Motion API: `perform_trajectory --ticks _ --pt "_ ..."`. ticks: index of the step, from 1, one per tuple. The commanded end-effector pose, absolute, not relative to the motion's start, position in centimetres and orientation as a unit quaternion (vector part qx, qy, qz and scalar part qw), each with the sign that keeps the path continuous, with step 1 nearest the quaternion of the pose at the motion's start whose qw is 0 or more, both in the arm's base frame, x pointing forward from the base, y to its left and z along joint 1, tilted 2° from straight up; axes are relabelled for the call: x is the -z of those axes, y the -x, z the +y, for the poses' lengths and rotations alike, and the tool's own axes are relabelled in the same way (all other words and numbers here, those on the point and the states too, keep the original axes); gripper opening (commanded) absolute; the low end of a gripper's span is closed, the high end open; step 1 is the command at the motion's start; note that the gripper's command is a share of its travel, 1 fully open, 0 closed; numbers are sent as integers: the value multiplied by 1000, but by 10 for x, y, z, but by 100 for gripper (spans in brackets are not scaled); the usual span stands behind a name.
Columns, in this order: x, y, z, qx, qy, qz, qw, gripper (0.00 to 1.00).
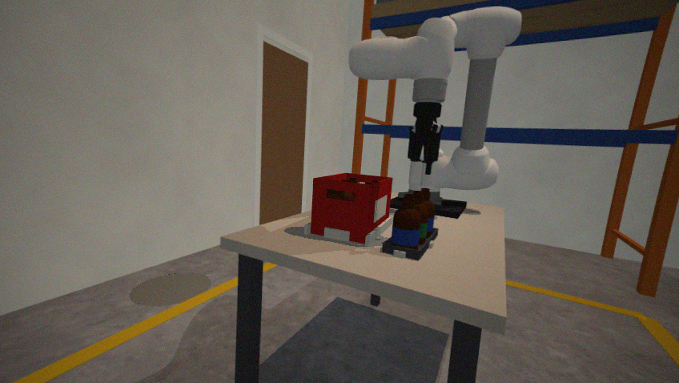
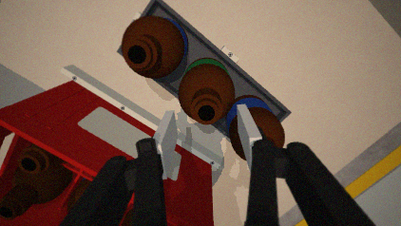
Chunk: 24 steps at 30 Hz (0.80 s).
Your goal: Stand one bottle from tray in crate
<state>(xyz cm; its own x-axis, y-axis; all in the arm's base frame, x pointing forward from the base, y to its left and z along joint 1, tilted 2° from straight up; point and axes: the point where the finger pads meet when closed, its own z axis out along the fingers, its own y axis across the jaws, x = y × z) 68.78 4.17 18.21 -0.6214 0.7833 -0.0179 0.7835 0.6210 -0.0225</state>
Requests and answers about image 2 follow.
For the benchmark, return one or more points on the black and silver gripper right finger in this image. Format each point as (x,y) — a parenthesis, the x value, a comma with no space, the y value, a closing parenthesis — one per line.
(321,199)

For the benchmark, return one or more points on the grey rectangular tray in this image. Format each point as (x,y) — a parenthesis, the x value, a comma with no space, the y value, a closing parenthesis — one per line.
(200,47)

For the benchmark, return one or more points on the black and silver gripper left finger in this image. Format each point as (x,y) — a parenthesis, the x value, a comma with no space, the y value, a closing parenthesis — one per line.
(104,201)

